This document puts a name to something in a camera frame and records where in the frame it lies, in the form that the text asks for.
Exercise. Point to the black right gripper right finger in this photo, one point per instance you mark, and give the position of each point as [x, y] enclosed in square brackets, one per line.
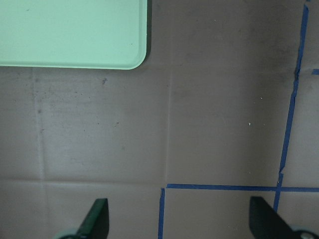
[265, 223]

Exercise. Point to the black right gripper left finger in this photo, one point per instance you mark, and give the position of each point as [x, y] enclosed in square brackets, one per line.
[96, 224]

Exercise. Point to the brown paper table cover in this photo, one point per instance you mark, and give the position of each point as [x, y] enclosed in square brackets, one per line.
[225, 107]

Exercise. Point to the light green plastic tray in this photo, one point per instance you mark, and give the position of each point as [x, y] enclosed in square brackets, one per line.
[87, 34]

